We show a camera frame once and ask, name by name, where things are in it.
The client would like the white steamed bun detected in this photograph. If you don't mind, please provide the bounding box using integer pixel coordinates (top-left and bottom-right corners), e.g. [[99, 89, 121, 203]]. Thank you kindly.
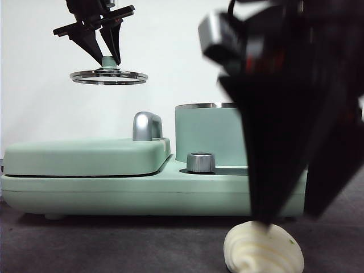
[[223, 220, 304, 273]]

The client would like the silver control knob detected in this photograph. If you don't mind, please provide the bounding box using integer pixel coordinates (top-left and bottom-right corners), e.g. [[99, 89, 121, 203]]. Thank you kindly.
[[186, 152, 216, 173]]

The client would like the green breakfast maker base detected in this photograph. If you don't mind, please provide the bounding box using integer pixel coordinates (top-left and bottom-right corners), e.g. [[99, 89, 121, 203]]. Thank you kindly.
[[0, 153, 309, 220]]

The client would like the green pot with handle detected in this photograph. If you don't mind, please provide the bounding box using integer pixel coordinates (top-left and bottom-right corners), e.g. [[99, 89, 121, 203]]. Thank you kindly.
[[175, 102, 250, 168]]

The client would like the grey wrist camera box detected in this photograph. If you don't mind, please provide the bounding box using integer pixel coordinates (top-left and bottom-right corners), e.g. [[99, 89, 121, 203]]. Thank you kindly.
[[198, 10, 249, 63]]

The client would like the green griddle lid silver handle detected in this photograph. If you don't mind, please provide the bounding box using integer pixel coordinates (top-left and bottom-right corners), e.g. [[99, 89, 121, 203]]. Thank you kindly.
[[3, 111, 171, 177]]

